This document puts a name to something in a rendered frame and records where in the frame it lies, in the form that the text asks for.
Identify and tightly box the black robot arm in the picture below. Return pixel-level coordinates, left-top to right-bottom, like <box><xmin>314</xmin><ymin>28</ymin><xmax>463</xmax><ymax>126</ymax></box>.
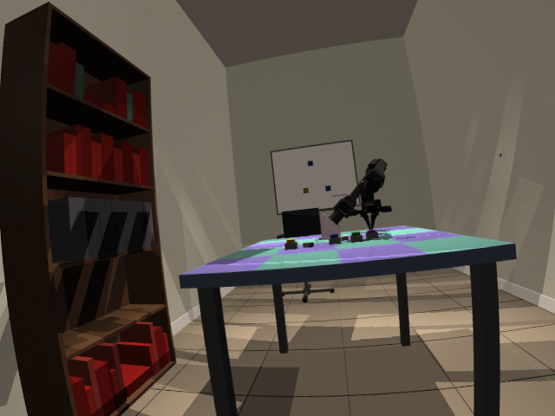
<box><xmin>328</xmin><ymin>158</ymin><xmax>387</xmax><ymax>226</ymax></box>

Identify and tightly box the yellow button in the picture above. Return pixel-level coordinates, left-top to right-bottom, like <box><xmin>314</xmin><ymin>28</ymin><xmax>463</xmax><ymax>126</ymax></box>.
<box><xmin>284</xmin><ymin>239</ymin><xmax>298</xmax><ymax>250</ymax></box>

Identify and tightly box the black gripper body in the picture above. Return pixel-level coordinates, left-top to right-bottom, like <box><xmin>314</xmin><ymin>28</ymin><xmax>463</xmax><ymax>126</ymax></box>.
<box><xmin>348</xmin><ymin>194</ymin><xmax>391</xmax><ymax>217</ymax></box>

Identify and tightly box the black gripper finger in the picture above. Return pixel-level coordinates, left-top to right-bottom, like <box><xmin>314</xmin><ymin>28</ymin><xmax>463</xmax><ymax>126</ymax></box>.
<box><xmin>370</xmin><ymin>214</ymin><xmax>380</xmax><ymax>230</ymax></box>
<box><xmin>360</xmin><ymin>215</ymin><xmax>370</xmax><ymax>230</ymax></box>

